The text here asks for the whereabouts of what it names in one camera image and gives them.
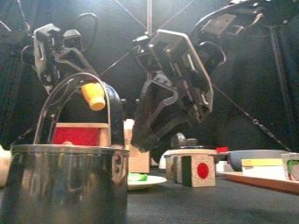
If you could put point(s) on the yellow toy corn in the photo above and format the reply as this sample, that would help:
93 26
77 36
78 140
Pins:
96 96

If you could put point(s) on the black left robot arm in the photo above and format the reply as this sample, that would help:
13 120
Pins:
11 38

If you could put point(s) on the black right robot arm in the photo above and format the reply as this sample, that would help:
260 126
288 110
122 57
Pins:
249 17

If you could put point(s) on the small red block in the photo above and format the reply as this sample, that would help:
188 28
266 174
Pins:
222 150

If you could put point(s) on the cube with red circle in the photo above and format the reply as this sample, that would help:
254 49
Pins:
200 170

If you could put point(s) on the wooden box with red inside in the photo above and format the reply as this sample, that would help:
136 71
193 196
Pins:
84 135

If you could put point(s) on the green toy vegetable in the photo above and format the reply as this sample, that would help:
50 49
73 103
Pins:
137 176

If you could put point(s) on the white plate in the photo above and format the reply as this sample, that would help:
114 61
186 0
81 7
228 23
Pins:
150 181

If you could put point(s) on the grey bowl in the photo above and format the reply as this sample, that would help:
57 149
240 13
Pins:
253 154

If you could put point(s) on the yellow flat block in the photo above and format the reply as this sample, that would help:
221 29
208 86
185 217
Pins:
262 162

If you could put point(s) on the white flat block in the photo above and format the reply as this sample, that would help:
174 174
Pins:
264 172

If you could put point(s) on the wooden tray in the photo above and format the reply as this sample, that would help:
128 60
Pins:
265 183

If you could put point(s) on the white round object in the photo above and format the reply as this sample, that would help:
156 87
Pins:
5 166

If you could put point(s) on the cube with green print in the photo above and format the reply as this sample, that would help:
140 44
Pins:
292 167

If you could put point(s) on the metal frame rod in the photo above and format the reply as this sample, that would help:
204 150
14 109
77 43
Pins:
150 17

